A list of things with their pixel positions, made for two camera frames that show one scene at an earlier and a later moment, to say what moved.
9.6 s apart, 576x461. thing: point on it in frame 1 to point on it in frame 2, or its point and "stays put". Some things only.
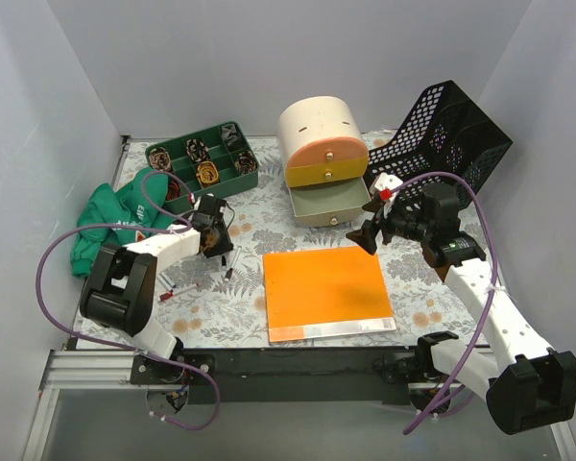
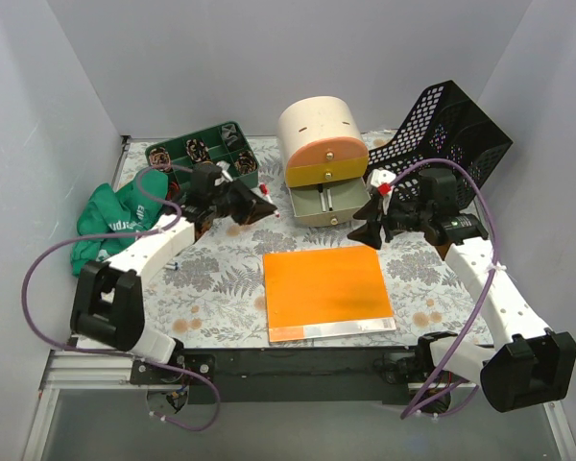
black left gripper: [219, 242] to [235, 198]
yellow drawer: [325, 172] stays put
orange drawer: [325, 150] stays put
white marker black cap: [229, 271] to [321, 192]
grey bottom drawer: [329, 204] stays put
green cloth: [132, 213] stays put
